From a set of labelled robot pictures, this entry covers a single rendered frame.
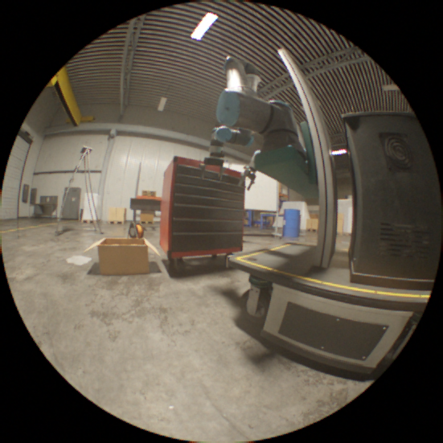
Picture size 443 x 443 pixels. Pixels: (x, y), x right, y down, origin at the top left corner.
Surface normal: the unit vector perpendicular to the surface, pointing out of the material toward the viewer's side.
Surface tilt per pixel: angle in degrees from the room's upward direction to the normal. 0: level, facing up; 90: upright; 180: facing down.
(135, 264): 90
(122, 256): 90
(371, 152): 90
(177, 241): 90
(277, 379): 0
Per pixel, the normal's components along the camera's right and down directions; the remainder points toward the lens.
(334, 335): -0.77, -0.03
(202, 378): 0.05, -1.00
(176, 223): 0.54, 0.05
